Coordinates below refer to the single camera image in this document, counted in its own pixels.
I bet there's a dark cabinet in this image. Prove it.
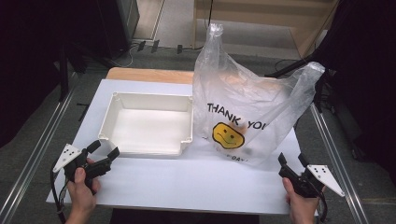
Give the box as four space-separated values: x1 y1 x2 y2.
96 0 140 59

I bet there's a metal floor rail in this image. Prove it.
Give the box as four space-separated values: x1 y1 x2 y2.
0 90 77 224
309 102 371 224

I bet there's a clear printed plastic bag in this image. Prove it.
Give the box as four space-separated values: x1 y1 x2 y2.
191 22 326 166

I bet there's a person's dark clothing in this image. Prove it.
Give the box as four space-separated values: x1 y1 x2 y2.
108 208 260 224

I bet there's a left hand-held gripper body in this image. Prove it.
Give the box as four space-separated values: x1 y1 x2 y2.
51 143 112 195

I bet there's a black hanging cable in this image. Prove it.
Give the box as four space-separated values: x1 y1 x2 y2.
181 0 215 51

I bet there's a black upright post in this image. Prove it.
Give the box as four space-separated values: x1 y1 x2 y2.
58 46 70 103

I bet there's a white plastic bin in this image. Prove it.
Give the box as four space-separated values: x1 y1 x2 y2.
97 91 194 157

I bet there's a white table mat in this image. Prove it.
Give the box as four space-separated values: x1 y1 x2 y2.
46 78 318 216

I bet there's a hand-held gripper cable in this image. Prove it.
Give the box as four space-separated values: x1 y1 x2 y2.
49 161 68 224
314 186 330 223

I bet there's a black curtain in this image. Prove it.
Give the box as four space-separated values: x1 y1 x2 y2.
0 0 106 149
321 0 396 185

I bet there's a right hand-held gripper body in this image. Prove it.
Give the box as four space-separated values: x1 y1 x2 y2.
278 164 347 200

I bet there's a left hand-held gripper cable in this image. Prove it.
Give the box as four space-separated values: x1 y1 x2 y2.
49 161 68 224

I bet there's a right hand-held gripper cable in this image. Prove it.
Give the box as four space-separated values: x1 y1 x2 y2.
314 186 330 223

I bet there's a light wooden furniture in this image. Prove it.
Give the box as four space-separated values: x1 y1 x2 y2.
192 0 339 59

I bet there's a person's left hand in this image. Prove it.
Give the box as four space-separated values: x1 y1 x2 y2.
65 158 102 217

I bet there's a person's right hand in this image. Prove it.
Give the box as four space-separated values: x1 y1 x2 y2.
282 176 327 219

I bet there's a white floor cable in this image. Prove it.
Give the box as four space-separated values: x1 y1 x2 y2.
116 43 139 68

